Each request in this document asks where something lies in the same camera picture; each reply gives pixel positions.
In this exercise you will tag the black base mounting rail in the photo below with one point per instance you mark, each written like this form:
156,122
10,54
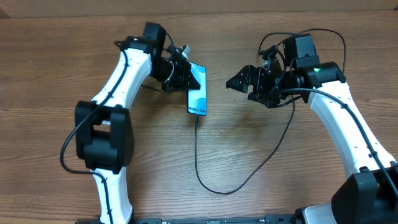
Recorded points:
214,221

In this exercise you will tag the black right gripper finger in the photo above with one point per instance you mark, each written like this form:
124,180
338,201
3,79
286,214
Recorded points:
248,75
262,99

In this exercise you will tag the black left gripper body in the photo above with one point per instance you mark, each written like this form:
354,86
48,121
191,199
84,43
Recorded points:
176,76

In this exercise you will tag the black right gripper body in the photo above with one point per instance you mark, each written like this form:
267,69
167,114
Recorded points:
271,84

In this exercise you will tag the Samsung Galaxy S24+ smartphone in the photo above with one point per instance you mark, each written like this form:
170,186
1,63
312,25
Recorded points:
196,99

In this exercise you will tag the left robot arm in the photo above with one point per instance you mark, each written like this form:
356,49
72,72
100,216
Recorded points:
103,129

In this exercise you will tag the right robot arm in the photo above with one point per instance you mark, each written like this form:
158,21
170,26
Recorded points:
291,71

